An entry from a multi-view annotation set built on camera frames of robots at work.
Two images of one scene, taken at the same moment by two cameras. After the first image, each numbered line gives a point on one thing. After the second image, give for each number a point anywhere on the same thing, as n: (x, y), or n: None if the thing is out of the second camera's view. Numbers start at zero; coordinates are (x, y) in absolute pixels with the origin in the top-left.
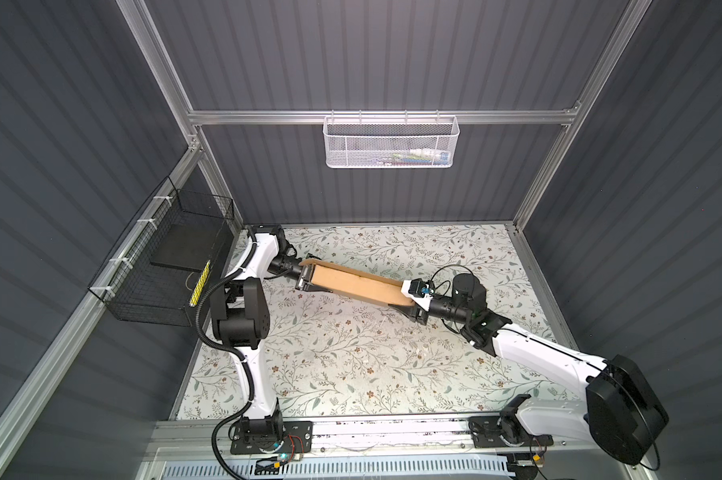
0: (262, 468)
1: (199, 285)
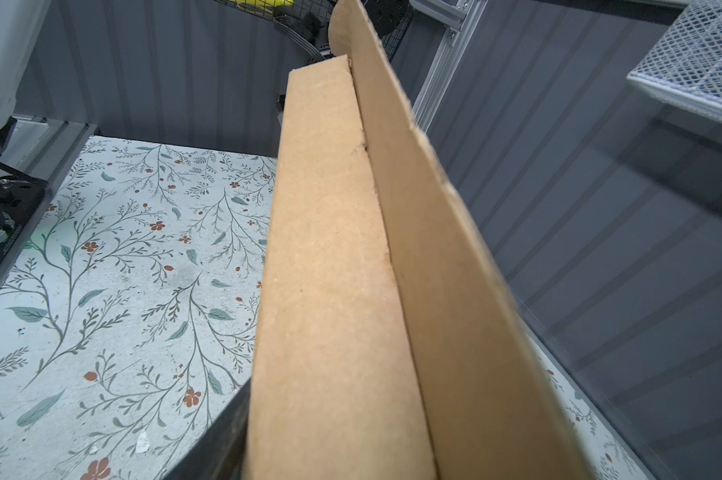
0: None
1: (266, 2)
